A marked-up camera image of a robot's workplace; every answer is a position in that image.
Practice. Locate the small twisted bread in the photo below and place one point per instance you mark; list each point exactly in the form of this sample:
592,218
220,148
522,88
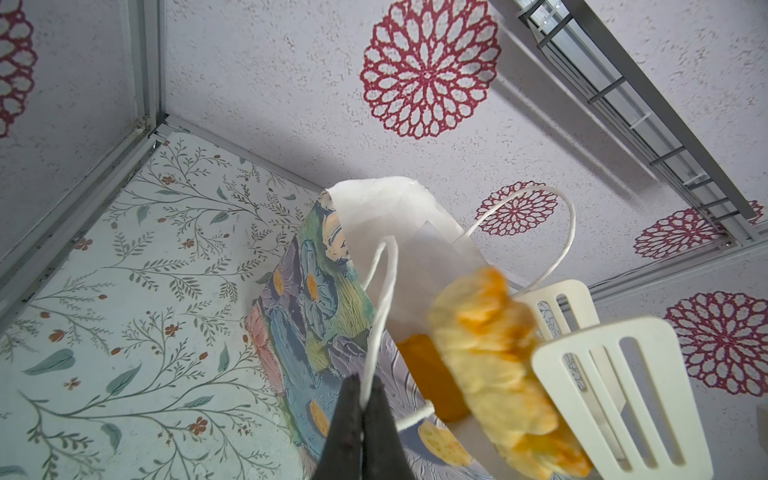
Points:
486,339

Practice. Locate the steel tongs with cream tips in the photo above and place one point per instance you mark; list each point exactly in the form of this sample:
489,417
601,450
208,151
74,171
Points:
622,387

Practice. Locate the floral paper bag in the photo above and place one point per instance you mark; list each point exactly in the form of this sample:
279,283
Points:
360,276

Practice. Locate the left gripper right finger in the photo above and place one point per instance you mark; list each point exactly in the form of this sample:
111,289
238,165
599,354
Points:
383,457

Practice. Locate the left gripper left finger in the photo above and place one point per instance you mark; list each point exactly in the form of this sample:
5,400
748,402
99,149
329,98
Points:
341,454

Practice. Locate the long twisted bread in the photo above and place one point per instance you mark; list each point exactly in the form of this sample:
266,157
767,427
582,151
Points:
433,378

